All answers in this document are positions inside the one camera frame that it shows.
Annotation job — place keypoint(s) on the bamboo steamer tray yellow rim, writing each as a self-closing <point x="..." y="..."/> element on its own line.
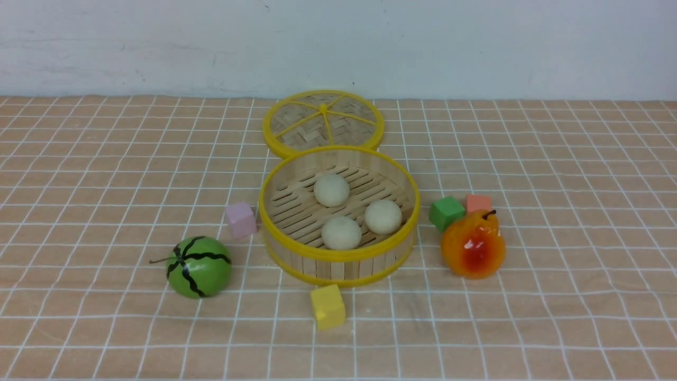
<point x="292" y="219"/>

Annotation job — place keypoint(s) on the pink cube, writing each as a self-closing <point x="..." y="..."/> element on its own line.
<point x="240" y="220"/>

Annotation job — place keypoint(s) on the white bun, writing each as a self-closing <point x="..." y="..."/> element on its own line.
<point x="383" y="217"/>
<point x="331" y="190"/>
<point x="341" y="233"/>

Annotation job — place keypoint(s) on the green toy watermelon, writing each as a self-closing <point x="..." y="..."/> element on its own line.
<point x="198" y="266"/>

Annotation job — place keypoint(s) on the yellow cube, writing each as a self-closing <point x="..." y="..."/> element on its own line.
<point x="328" y="307"/>

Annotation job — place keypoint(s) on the salmon cube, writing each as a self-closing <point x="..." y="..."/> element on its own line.
<point x="476" y="202"/>

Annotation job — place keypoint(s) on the orange toy pear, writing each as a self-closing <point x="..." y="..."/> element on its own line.
<point x="473" y="246"/>

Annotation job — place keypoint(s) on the woven bamboo steamer lid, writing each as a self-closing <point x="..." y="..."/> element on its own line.
<point x="321" y="118"/>

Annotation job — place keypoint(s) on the checked orange tablecloth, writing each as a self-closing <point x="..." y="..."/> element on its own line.
<point x="93" y="188"/>

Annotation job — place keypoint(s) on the green cube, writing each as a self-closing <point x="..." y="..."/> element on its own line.
<point x="445" y="211"/>

